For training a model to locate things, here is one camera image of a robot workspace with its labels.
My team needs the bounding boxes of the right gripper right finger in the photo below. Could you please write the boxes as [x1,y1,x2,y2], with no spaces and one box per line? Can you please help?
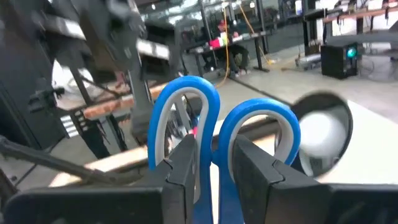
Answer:
[233,134,330,224]

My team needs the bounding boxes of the white spot lamp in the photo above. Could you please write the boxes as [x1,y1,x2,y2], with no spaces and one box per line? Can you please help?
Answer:
[275,90,354,179]

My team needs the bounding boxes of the yellow hanging cable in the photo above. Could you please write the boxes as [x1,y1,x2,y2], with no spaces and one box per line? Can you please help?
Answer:
[214,6,233,90]

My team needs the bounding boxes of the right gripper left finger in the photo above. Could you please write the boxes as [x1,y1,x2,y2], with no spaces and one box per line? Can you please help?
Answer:
[141,134,200,224]

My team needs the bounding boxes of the blue-handled scissors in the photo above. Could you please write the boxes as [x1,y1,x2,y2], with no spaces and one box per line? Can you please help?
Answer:
[147,75,302,224]

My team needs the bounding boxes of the person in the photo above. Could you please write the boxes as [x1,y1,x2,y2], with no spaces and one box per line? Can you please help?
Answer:
[214,19,251,78]

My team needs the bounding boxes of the black computer with blue light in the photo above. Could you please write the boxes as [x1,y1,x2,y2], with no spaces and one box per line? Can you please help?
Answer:
[320,42,359,80]

